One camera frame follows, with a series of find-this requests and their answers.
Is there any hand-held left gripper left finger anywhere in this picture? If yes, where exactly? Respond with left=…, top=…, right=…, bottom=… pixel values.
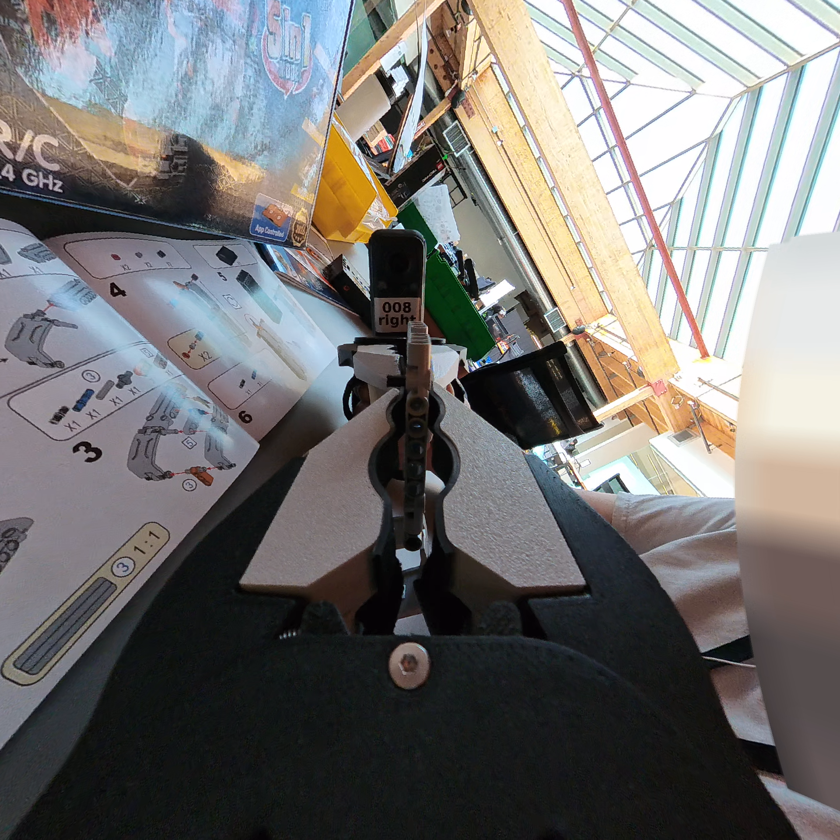
left=239, top=387, right=400, bottom=627

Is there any clear plastic bag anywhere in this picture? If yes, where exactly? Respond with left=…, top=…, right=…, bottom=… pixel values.
left=348, top=141, right=399, bottom=231

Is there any small black box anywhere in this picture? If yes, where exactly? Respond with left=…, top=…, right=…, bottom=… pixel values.
left=322, top=252, right=376, bottom=319

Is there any white printed paper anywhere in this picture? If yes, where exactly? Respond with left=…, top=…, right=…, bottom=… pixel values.
left=413, top=184, right=463, bottom=245

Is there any grey desk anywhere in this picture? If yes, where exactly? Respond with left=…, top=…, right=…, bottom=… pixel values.
left=0, top=190, right=408, bottom=840

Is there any glass skylight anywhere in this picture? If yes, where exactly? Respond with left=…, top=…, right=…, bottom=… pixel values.
left=525, top=0, right=840, bottom=368

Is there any grey toy beam arm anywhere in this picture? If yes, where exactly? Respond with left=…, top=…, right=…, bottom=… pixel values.
left=392, top=320, right=435, bottom=553

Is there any white instruction booklet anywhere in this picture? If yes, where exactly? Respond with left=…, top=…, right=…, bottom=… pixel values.
left=0, top=218, right=337, bottom=749

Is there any wooden window sill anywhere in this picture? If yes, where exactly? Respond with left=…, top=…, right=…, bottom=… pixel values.
left=577, top=315, right=739, bottom=500

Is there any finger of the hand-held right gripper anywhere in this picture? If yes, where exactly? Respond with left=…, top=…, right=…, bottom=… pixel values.
left=354, top=348, right=409, bottom=395
left=430, top=348, right=462, bottom=395

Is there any white paper roll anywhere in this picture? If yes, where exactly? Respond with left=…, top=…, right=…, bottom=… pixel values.
left=335, top=72, right=396, bottom=142

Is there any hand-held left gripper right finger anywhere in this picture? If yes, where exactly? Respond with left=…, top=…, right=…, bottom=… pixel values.
left=428, top=384, right=587, bottom=614

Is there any green plastic bin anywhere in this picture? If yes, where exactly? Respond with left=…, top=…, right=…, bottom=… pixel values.
left=397, top=200, right=497, bottom=362

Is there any large blue toy box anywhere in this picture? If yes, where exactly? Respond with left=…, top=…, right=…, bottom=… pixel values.
left=0, top=0, right=355, bottom=249

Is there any person's right forearm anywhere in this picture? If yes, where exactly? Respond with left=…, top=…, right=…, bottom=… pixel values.
left=571, top=489, right=752, bottom=657

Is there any black carton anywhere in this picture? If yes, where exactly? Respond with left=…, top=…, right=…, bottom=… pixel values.
left=382, top=144, right=448, bottom=206

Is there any large wooden ceiling beam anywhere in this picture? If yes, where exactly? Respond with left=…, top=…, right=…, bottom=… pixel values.
left=459, top=0, right=680, bottom=388

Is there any person's white shirt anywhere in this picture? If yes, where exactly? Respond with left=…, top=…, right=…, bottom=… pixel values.
left=705, top=656, right=840, bottom=840

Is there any yellow plastic bin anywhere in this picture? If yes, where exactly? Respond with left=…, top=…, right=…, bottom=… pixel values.
left=311, top=115, right=399, bottom=244

